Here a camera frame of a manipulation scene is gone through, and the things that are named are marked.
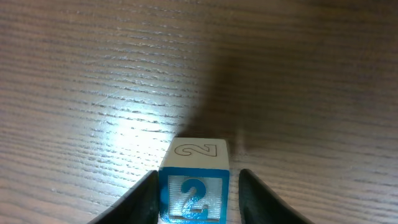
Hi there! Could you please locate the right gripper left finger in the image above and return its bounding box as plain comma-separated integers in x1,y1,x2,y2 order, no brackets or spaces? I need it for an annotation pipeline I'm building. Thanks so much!
88,170,160,224

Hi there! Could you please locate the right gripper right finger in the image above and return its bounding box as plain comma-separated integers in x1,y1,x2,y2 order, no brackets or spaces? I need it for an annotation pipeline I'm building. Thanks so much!
238,169,313,224

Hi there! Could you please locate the blue number 2 block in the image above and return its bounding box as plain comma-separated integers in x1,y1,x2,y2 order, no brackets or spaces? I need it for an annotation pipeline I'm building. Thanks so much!
159,138,230,224

